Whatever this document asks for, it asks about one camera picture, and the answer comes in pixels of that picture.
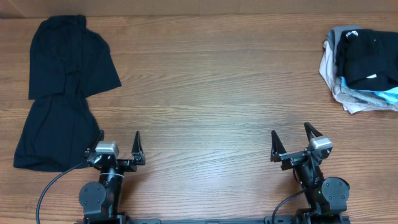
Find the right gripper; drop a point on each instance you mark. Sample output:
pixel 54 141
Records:
pixel 278 154

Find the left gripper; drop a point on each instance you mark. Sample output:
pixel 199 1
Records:
pixel 137 149

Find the black t-shirt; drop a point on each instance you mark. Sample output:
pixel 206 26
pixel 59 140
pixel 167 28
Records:
pixel 68 64

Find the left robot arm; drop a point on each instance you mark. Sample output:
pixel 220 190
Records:
pixel 100 200

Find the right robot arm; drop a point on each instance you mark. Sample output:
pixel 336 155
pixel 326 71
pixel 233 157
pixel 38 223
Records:
pixel 326 197

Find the light blue folded garment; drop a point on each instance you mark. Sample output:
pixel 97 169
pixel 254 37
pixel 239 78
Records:
pixel 380 98

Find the grey folded garment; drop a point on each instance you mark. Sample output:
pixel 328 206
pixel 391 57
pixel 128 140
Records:
pixel 334 35

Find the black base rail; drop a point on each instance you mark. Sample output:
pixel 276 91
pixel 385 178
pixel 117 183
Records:
pixel 283 219

